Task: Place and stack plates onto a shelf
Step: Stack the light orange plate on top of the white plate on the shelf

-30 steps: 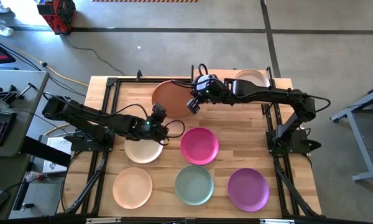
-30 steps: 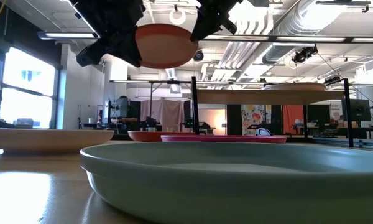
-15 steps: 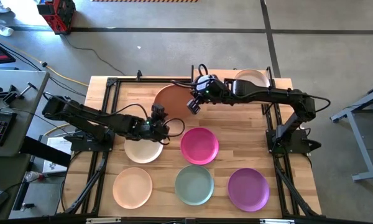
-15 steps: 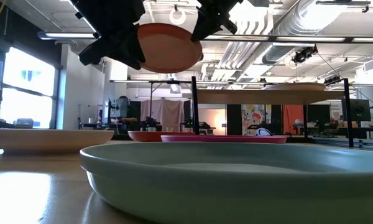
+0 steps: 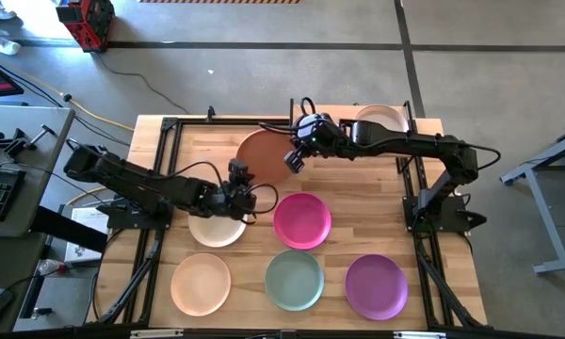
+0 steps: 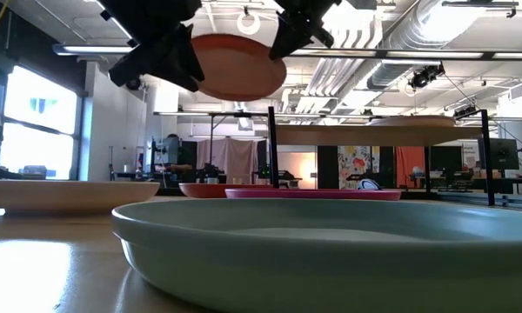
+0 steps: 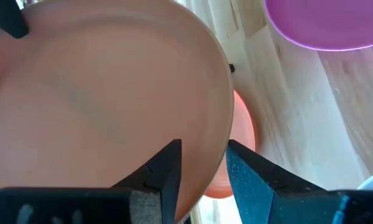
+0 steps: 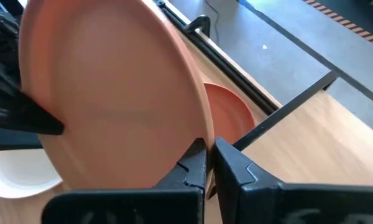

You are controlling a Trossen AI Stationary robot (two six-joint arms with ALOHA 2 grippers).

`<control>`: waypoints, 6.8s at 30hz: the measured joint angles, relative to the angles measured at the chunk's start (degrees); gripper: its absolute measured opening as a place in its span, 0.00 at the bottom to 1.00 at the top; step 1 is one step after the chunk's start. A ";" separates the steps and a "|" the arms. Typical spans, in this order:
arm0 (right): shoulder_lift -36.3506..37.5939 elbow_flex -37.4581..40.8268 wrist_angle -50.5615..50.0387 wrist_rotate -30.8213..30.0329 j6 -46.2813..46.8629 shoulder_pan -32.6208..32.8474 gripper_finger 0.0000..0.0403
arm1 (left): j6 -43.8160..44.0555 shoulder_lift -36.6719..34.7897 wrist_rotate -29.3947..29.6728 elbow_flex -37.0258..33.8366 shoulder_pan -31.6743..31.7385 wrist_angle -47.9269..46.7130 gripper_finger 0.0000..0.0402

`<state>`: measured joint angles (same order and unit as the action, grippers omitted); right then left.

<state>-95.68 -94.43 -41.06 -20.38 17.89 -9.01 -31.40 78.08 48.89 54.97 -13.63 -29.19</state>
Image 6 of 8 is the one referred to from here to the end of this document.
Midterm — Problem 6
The cream white plate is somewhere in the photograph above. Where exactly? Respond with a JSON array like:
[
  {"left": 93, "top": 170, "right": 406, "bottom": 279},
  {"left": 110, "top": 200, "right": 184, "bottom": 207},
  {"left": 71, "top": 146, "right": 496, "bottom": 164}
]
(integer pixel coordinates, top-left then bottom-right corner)
[{"left": 0, "top": 179, "right": 161, "bottom": 215}]

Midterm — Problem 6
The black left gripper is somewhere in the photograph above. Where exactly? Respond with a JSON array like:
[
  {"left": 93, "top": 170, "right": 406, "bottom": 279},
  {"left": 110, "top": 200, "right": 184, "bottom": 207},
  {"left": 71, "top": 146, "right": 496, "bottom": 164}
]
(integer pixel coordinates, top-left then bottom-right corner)
[{"left": 97, "top": 0, "right": 206, "bottom": 93}]

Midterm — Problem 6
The salmon pink plate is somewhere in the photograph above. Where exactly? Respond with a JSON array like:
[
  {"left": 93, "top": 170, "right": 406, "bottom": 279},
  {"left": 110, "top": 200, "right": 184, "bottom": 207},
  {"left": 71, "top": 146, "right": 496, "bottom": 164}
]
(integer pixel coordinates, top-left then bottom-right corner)
[{"left": 190, "top": 33, "right": 288, "bottom": 103}]

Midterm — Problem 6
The teal plate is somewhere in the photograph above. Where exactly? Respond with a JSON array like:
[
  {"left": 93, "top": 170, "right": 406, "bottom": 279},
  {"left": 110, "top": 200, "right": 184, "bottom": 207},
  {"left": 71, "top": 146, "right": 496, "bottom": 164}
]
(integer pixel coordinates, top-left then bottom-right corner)
[{"left": 110, "top": 197, "right": 522, "bottom": 313}]

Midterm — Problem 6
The orange wall panel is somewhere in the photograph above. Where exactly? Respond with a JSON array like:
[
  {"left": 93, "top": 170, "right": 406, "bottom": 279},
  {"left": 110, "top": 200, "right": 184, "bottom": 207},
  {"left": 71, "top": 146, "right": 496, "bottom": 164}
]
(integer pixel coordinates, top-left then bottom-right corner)
[{"left": 395, "top": 146, "right": 426, "bottom": 189}]

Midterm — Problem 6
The magenta plate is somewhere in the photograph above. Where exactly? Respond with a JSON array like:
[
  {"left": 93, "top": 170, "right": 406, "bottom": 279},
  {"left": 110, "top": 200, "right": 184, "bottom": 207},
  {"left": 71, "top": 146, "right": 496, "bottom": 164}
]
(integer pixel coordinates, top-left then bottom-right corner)
[{"left": 224, "top": 187, "right": 403, "bottom": 202}]

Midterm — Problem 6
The black background gantry frame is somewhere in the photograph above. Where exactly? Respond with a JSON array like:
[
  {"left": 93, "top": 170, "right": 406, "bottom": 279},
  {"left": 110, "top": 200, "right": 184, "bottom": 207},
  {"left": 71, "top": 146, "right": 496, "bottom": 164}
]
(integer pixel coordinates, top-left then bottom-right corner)
[{"left": 154, "top": 110, "right": 271, "bottom": 188}]

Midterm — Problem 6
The white ring lamp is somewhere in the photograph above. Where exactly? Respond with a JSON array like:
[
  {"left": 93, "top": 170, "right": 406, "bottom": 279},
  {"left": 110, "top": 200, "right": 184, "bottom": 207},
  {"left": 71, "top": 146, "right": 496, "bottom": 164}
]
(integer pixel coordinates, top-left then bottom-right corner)
[{"left": 236, "top": 10, "right": 262, "bottom": 37}]

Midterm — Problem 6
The black right rig frame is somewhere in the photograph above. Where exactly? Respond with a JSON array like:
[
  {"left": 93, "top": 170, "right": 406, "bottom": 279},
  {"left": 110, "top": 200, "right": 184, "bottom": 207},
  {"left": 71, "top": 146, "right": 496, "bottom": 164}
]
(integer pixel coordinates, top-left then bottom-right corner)
[{"left": 437, "top": 190, "right": 522, "bottom": 212}]

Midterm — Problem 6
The silver ventilation duct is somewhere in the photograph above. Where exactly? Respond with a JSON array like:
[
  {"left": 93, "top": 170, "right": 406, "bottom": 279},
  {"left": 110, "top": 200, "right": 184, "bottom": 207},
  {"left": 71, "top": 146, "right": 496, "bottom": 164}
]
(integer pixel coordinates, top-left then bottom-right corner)
[{"left": 365, "top": 0, "right": 484, "bottom": 90}]

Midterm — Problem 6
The black computer monitor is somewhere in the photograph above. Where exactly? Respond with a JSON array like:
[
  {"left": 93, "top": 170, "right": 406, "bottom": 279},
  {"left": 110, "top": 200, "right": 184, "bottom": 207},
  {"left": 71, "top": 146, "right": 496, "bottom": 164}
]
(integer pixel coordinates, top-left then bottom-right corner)
[
  {"left": 150, "top": 137, "right": 182, "bottom": 166},
  {"left": 478, "top": 137, "right": 521, "bottom": 171}
]

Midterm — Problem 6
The wooden shelf board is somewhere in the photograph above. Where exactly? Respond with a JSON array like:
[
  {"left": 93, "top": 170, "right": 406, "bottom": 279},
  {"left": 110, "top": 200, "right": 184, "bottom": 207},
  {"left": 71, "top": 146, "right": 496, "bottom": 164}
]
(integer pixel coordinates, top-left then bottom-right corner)
[{"left": 274, "top": 124, "right": 484, "bottom": 147}]

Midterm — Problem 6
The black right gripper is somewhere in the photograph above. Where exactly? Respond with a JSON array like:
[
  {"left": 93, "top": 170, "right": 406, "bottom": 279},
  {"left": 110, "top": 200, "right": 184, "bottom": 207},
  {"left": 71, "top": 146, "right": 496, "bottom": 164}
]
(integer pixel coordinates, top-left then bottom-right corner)
[{"left": 268, "top": 0, "right": 343, "bottom": 62}]

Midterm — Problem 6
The large bright window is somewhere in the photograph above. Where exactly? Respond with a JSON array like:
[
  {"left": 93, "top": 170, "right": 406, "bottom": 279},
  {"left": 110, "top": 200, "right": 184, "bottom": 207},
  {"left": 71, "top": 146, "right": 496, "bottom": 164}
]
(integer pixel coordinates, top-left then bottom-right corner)
[{"left": 0, "top": 64, "right": 82, "bottom": 182}]

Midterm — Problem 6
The short ceiling strip light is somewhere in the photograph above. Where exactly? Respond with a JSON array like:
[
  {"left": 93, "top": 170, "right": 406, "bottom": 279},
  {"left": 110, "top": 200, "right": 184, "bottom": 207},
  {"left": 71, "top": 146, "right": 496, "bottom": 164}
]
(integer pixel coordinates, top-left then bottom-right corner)
[{"left": 51, "top": 43, "right": 134, "bottom": 57}]

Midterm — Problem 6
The long ceiling light strip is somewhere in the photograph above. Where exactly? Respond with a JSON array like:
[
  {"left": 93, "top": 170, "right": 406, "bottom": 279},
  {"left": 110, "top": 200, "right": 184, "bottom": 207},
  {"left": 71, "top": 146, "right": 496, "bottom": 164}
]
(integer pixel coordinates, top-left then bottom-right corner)
[{"left": 286, "top": 48, "right": 522, "bottom": 62}]

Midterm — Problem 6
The floral print panel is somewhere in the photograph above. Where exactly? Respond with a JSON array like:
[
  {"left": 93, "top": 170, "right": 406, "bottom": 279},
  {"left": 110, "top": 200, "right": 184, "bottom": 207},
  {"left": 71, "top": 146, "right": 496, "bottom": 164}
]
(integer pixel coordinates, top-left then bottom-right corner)
[{"left": 338, "top": 145, "right": 372, "bottom": 191}]

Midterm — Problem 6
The orange plate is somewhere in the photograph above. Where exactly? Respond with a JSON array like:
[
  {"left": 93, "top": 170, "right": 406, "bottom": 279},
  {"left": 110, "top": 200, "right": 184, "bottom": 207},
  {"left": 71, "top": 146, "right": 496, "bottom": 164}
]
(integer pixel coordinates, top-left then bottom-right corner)
[{"left": 178, "top": 182, "right": 273, "bottom": 199}]

